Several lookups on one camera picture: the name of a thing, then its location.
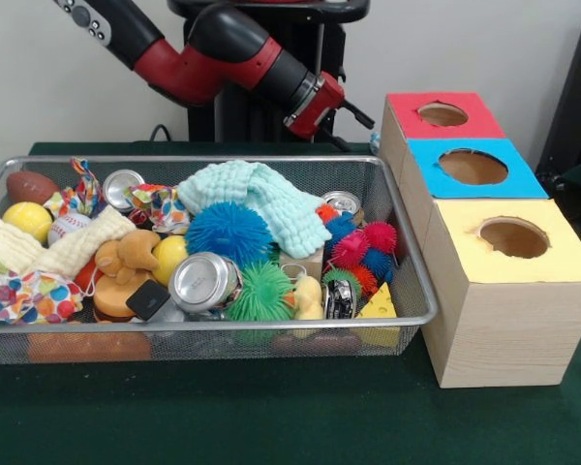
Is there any cream waffle cloth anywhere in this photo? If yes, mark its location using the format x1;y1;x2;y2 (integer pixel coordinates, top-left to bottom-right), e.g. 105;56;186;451
0;205;137;280

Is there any white toy baseball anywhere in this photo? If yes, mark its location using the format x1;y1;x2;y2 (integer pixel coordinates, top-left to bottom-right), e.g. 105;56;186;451
46;212;93;246

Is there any yellow cheese wedge toy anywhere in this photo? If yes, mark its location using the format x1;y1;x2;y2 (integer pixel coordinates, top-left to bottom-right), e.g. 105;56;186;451
355;282;399;350

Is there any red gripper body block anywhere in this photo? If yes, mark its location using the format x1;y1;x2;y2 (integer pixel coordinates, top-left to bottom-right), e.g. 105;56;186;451
285;71;347;142

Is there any mint green waffle cloth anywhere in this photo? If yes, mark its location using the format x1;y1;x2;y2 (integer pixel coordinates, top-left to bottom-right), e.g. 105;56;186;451
176;160;333;260

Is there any brown plush toy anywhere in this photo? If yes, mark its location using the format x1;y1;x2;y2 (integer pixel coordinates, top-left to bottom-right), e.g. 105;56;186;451
94;229;162;287

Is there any silver wire mesh bin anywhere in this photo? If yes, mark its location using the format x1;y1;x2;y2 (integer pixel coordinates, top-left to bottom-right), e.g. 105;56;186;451
0;154;438;365

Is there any yellow tennis ball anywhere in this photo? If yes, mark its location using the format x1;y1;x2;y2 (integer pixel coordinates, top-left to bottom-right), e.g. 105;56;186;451
2;201;53;245

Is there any blue spiky rubber ball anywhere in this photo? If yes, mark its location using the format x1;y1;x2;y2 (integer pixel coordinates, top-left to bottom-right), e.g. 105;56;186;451
184;201;276;268

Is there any wooden box with three holes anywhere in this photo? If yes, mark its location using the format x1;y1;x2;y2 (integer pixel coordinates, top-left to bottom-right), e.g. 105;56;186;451
377;90;581;388

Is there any brown toy football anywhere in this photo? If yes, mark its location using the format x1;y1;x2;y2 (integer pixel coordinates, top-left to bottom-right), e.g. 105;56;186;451
6;170;61;204

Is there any dark green table cloth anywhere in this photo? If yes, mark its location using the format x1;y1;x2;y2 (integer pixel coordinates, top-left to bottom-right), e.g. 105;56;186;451
0;139;581;465

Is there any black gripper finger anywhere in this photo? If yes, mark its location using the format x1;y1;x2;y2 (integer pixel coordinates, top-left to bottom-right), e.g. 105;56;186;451
342;98;377;130
319;126;352;153

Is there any silver drink can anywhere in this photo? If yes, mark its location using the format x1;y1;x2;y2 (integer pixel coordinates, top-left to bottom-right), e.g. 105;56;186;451
168;251;244;314

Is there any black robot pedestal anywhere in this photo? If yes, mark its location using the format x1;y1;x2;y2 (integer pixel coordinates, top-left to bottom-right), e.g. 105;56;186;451
167;0;372;143

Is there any green spiky rubber ball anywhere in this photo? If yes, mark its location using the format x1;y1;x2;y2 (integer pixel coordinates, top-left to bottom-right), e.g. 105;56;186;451
224;261;295;322

